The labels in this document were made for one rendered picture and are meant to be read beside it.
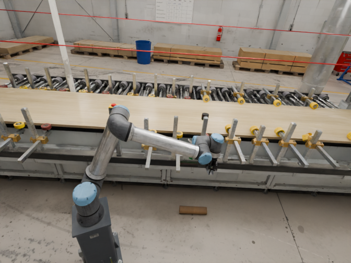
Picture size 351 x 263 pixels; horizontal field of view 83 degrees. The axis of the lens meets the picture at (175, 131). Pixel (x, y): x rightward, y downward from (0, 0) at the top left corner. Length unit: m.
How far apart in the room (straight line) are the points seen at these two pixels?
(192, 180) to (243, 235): 0.77
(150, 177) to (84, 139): 0.86
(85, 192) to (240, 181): 1.79
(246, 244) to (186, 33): 7.69
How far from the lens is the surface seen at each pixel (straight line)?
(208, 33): 8.69
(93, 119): 2.17
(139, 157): 1.92
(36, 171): 2.90
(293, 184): 2.91
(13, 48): 8.91
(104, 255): 2.00
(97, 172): 1.53
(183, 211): 2.32
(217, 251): 2.24
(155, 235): 2.24
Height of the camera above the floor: 1.97
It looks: 34 degrees down
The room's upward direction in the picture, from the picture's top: 4 degrees clockwise
